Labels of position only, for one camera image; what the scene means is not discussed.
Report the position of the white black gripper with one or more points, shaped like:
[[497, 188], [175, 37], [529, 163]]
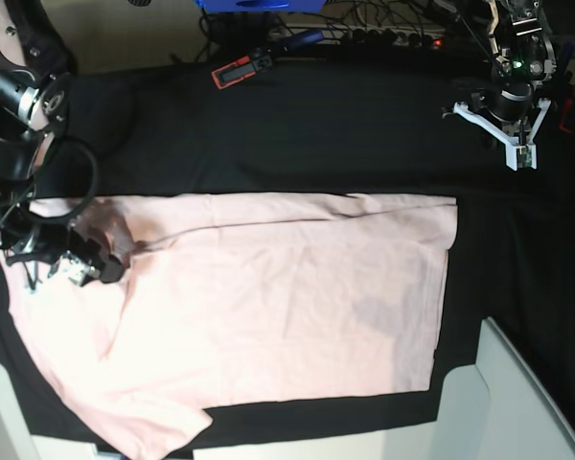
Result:
[[505, 113]]

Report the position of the metal black gripper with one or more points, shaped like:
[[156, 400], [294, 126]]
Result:
[[64, 250]]

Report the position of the pink T-shirt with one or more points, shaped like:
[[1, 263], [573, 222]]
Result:
[[244, 298]]

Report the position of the red object at right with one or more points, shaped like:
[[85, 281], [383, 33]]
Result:
[[566, 122]]

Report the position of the white power strip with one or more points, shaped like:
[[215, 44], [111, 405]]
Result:
[[344, 34]]

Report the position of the orange black clamp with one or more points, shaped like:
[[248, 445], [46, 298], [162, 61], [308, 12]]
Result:
[[262, 58]]

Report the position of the blue box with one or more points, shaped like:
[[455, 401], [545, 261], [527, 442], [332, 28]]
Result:
[[277, 6]]

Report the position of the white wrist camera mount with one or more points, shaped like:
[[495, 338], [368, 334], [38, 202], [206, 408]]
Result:
[[521, 156]]

